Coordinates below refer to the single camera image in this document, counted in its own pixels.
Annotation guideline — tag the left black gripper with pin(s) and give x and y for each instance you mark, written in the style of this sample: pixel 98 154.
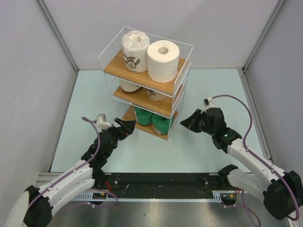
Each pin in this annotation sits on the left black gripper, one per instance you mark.
pixel 127 129

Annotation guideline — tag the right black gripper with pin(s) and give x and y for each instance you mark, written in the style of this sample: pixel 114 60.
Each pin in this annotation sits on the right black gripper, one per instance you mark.
pixel 190 123

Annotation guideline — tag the green roll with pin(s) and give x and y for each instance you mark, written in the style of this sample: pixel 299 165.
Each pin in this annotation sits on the green roll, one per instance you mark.
pixel 143 117
pixel 160 124

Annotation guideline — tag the cream paper roll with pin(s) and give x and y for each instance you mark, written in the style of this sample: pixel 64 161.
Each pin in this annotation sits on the cream paper roll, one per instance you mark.
pixel 128 87

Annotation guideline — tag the tan paper roll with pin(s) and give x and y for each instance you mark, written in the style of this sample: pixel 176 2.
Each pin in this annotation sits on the tan paper roll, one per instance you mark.
pixel 154 95

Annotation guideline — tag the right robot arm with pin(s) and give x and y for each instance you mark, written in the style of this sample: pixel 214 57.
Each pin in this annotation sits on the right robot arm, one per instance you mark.
pixel 281 192

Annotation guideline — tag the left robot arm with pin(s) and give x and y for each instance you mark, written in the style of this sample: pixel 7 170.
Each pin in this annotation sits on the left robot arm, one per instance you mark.
pixel 37 205

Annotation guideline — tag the plain white paper roll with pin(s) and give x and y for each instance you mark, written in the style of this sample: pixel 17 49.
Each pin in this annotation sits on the plain white paper roll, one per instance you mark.
pixel 162 61

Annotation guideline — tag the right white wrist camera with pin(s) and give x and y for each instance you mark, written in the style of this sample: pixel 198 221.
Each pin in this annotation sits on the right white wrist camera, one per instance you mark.
pixel 208 103

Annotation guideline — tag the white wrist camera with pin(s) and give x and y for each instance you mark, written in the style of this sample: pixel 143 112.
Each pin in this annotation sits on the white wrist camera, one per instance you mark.
pixel 102 123
pixel 208 103

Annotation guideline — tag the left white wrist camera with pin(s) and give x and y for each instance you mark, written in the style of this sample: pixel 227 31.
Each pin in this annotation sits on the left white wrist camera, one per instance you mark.
pixel 102 123

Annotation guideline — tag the white wire wooden shelf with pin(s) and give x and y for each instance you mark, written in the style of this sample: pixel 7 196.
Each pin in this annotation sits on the white wire wooden shelf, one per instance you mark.
pixel 114 68

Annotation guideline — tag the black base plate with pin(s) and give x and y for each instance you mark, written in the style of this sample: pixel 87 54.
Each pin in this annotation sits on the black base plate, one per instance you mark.
pixel 171 183

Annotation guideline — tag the white slotted cable duct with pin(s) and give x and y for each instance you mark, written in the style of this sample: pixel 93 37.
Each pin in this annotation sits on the white slotted cable duct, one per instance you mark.
pixel 92 196

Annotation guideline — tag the right aluminium frame post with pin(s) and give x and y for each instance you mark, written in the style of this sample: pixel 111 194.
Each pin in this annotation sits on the right aluminium frame post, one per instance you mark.
pixel 274 14

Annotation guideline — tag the aluminium frame post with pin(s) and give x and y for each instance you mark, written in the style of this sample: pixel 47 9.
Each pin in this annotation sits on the aluminium frame post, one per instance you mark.
pixel 274 14
pixel 57 34

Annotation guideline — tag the left aluminium frame post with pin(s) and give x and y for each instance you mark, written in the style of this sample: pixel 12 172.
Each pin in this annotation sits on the left aluminium frame post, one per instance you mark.
pixel 57 34

